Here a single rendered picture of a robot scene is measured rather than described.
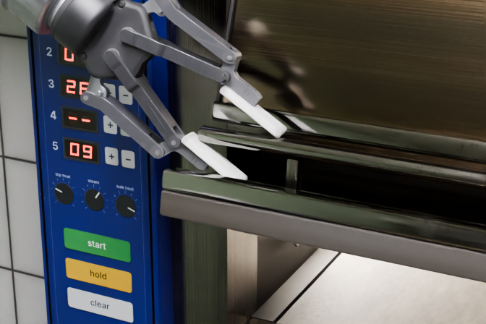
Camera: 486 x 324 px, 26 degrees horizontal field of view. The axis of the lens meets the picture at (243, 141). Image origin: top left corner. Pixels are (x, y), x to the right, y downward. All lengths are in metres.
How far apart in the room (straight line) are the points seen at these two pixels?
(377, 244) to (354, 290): 0.42
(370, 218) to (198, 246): 0.32
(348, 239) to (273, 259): 0.38
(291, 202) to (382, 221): 0.08
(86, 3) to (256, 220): 0.25
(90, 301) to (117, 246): 0.09
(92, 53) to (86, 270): 0.32
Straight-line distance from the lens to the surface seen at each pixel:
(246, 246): 1.20
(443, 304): 1.30
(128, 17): 1.00
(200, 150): 0.98
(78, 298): 1.25
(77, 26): 0.99
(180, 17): 0.98
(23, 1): 1.00
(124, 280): 1.20
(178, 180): 0.97
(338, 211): 0.91
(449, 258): 0.89
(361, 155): 0.94
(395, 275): 1.36
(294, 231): 0.93
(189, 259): 1.18
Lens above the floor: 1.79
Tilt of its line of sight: 20 degrees down
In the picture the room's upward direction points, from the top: straight up
